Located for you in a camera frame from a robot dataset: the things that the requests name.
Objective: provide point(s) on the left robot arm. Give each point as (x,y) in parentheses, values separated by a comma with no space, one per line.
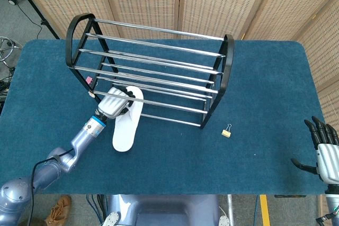
(82,138)

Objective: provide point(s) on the pink binder clip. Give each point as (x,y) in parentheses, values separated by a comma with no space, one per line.
(89,80)

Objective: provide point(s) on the robot torso base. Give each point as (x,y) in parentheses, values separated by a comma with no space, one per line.
(164,210)

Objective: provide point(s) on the brown leather shoe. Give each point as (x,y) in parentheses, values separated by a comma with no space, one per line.
(59,210)

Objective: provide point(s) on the blue carpet table cover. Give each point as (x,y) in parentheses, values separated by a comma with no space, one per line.
(198,157)

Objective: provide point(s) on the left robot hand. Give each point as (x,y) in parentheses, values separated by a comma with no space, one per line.
(112,105)

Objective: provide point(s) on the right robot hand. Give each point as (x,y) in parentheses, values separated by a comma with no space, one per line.
(328,162)

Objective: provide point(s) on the black wheeled stand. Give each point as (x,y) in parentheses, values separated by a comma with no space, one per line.
(31,3)

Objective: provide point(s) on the chrome stool base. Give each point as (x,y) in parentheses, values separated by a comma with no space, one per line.
(6,44)

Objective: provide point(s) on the metal table leg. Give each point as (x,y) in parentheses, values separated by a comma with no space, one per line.
(230,207)

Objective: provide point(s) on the white slipper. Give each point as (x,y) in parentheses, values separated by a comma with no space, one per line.
(124,136)

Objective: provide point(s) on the black shoe rack chrome bars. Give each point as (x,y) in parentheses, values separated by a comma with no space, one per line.
(227,62)

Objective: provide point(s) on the yellow binder clip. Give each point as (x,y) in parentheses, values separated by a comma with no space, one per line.
(226,133)

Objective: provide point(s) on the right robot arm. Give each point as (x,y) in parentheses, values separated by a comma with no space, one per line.
(332,202)

